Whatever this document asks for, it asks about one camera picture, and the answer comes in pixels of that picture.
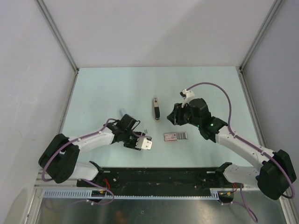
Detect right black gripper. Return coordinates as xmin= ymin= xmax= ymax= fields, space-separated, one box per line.
xmin=167 ymin=101 xmax=201 ymax=127

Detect beige black stapler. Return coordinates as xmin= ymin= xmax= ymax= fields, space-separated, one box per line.
xmin=153 ymin=98 xmax=160 ymax=121

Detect red white staple box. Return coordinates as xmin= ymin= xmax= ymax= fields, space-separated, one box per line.
xmin=164 ymin=132 xmax=188 ymax=141

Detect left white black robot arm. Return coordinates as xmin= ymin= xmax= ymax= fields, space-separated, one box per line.
xmin=38 ymin=114 xmax=151 ymax=187

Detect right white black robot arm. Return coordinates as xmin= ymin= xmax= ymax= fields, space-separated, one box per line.
xmin=167 ymin=98 xmax=297 ymax=200

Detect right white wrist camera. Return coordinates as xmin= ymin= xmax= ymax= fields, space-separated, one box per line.
xmin=180 ymin=89 xmax=195 ymax=108

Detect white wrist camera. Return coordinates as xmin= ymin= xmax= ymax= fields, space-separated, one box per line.
xmin=135 ymin=137 xmax=153 ymax=150
xmin=180 ymin=89 xmax=195 ymax=108

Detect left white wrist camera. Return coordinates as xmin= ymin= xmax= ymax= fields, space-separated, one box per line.
xmin=135 ymin=137 xmax=153 ymax=150

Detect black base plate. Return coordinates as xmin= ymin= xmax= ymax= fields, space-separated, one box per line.
xmin=77 ymin=167 xmax=241 ymax=196

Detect grey slotted cable duct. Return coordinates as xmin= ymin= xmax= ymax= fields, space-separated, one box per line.
xmin=41 ymin=188 xmax=236 ymax=201

